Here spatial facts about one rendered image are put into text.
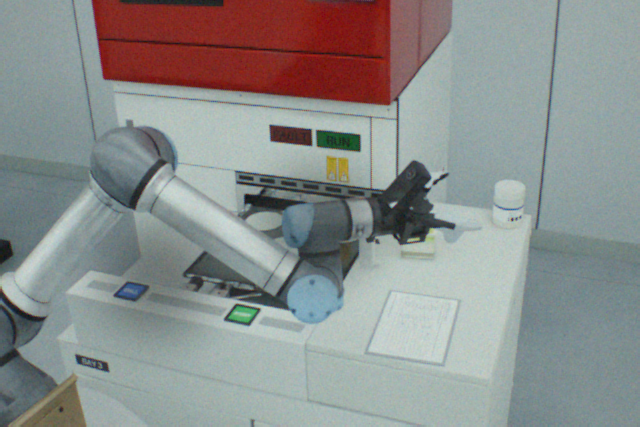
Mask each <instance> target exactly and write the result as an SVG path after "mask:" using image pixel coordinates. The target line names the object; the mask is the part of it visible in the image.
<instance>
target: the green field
mask: <svg viewBox="0 0 640 427"><path fill-rule="evenodd" d="M318 146H322V147H331V148H340V149H349V150H358V151H359V136H357V135H347V134H338V133H328V132H319V131H318Z"/></svg>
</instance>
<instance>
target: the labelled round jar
mask: <svg viewBox="0 0 640 427"><path fill-rule="evenodd" d="M524 191H526V187H524V185H523V184H521V183H520V182H517V181H513V180H503V181H500V182H498V183H496V185H495V195H494V206H493V223H494V224H495V225H497V226H498V227H501V228H506V229H512V228H516V227H518V226H520V225H521V222H522V213H523V203H524Z"/></svg>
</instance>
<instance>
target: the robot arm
mask: <svg viewBox="0 0 640 427"><path fill-rule="evenodd" d="M177 165H178V154H177V150H176V147H175V145H174V143H173V141H172V140H171V139H170V137H169V136H168V135H166V134H165V133H164V131H162V130H160V129H158V128H155V127H152V126H147V125H139V126H131V127H130V126H123V127H121V128H115V129H112V130H110V131H108V132H106V133H105V134H104V135H101V136H100V137H99V138H98V139H97V141H96V142H95V143H94V145H93V149H92V151H91V155H90V166H91V168H90V169H89V178H90V183H89V184H88V185H87V186H86V187H85V189H84V190H83V191H82V192H81V193H80V194H79V195H78V197H77V198H76V199H75V200H74V202H73V203H72V205H71V206H70V207H69V208H68V209H67V210H66V211H65V213H64V214H63V215H62V216H61V217H60V218H59V220H58V221H57V222H56V223H55V224H54V225H53V227H52V228H51V229H50V230H49V231H48V232H47V233H46V237H45V238H44V239H43V240H42V241H41V243H40V244H39V245H38V246H37V247H36V248H35V249H34V251H33V252H32V253H31V254H30V255H29V256H28V258H27V259H26V260H25V261H24V262H23V263H22V265H21V266H20V267H19V268H18V269H17V271H16V272H8V273H5V274H4V275H2V277H1V278H0V427H7V426H8V425H9V424H11V423H12V422H13V421H14V420H17V419H18V418H19V417H20V416H21V415H22V414H23V413H25V412H26V411H27V410H28V409H29V408H31V407H32V406H33V404H36V403H37V402H38V401H40V400H41V399H42V398H43V397H45V396H46V395H47V394H48V393H50V392H51V391H52V389H54V388H55V387H56V386H57V385H58V384H57V382H56V381H55V380H54V379H53V377H51V376H50V375H48V374H47V373H45V372H44V371H42V370H41V369H39V368H37V367H36V366H34V365H32V364H31V363H30V362H29V361H28V360H26V359H25V358H23V356H22V355H21V354H20V353H19V352H18V350H17V348H18V347H21V346H23V345H25V344H27V343H29V342H30V341H32V339H33V338H34V337H36V336H37V335H38V334H39V332H40V331H41V330H42V328H43V326H44V324H45V320H46V319H47V318H48V316H49V315H50V314H51V310H52V304H51V299H52V298H53V297H54V296H55V295H56V293H57V292H58V291H59V290H60V289H61V288H62V287H63V285H64V284H65V283H66V282H67V281H68V280H69V279H70V277H71V276H72V275H73V274H74V273H75V272H76V271H77V270H78V268H79V267H80V266H81V265H82V264H83V263H84V262H85V260H86V259H87V258H88V257H89V256H90V253H91V251H92V250H93V249H94V248H95V247H96V246H97V245H98V243H99V242H100V241H101V240H102V239H103V238H105V237H106V236H107V234H108V233H109V232H110V231H111V230H112V229H113V228H114V226H115V225H116V224H117V222H118V221H119V220H120V219H121V217H122V216H123V215H124V214H125V213H126V212H129V211H136V212H138V213H142V212H148V213H150V214H152V215H153V216H155V217H157V218H159V219H160V221H162V222H163V223H165V224H166V225H168V226H169V227H171V228H172V229H174V230H175V231H177V232H178V233H180V234H181V235H183V236H185V237H187V238H188V240H190V241H191V242H193V243H194V244H196V245H197V246H199V247H200V248H202V249H203V250H205V251H206V252H209V253H210V254H212V255H214V256H215V257H217V259H218V260H220V261H221V262H223V263H224V264H226V265H227V266H230V267H231V268H233V269H234V270H236V271H237V272H239V273H240V274H242V275H243V276H245V278H246V279H248V280H249V281H252V282H253V283H255V284H256V285H258V286H259V287H261V288H262V289H264V290H265V291H267V292H268V293H271V294H272V295H274V296H276V297H278V299H279V300H280V301H282V302H283V303H285V304H286V305H288V308H289V309H290V310H291V312H292V314H293V315H294V316H295V317H296V318H297V319H298V320H300V322H302V323H305V324H318V323H321V322H323V320H325V319H326V318H327V317H328V316H329V315H331V314H332V313H333V312H336V311H338V310H340V309H341V308H342V307H343V305H344V286H343V279H342V266H341V253H340V245H339V242H344V241H349V240H357V239H364V238H365V241H366V243H372V242H374V241H375V237H380V236H387V234H392V236H393V238H394V239H396V240H397V241H398V243H399V245H407V244H415V243H422V242H425V239H426V235H427V234H428V232H429V229H430V228H434V229H436V230H439V231H441V232H442V233H443V236H444V240H445V242H447V243H450V244H452V243H455V242H456V241H458V239H459V237H460V236H461V235H462V234H463V233H464V232H465V231H477V230H481V229H482V226H481V225H480V224H479V223H477V222H476V221H475V220H472V218H466V217H464V216H457V215H453V214H451V213H449V212H448V211H445V210H440V211H439V212H437V213H436V214H435V213H432V212H431V211H432V210H433V208H434V204H431V203H430V201H428V199H427V198H426V195H427V194H428V192H430V191H431V189H432V186H434V185H437V184H438V182H439V181H441V180H444V179H445V178H446V176H447V175H448V174H449V173H448V172H447V171H443V172H431V173H430V172H428V170H427V169H426V168H425V166H424V165H423V164H422V163H420V162H418V161H415V160H413V161H412V162H411V163H410V164H409V165H408V166H406V167H405V168H404V169H403V170H402V172H401V173H400V174H399V175H398V176H397V178H396V179H395V180H394V181H393V182H392V183H391V185H390V186H389V187H388V188H386V189H385V190H384V191H383V192H382V193H381V194H380V195H379V198H378V199H377V200H376V199H375V198H373V197H370V198H363V197H359V198H350V199H341V200H335V201H325V202H316V203H312V202H308V203H305V204H300V205H294V206H289V207H287V208H286V209H285V210H284V212H283V216H282V231H283V236H284V241H285V243H286V245H287V246H288V247H290V248H297V249H298V256H299V257H298V256H297V255H295V253H294V252H292V251H290V250H288V249H287V248H285V247H284V246H282V245H281V244H279V243H278V242H276V241H274V240H273V239H270V238H269V237H267V236H266V234H264V233H263V232H261V231H260V230H258V229H257V228H255V227H254V226H251V225H250V224H248V223H247V222H245V221H244V220H242V219H241V218H239V217H238V215H236V214H235V213H233V212H231V211H229V210H228V209H226V208H224V207H223V206H221V205H220V204H218V203H217V202H215V201H214V200H212V199H210V198H208V196H207V195H205V194H204V193H202V192H201V191H199V190H198V189H196V188H195V187H193V186H192V185H190V184H189V183H187V182H185V181H183V180H182V179H180V178H179V176H177V175H175V174H174V173H175V171H176V169H177ZM397 234H398V235H397ZM398 237H399V238H400V239H399V238H398ZM416 238H420V240H419V241H413V242H407V241H408V239H416Z"/></svg>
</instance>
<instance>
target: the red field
mask: <svg viewBox="0 0 640 427"><path fill-rule="evenodd" d="M270 134H271V141H277V142H285V143H295V144H304V145H310V131H309V130H300V129H290V128H281V127H271V126H270Z"/></svg>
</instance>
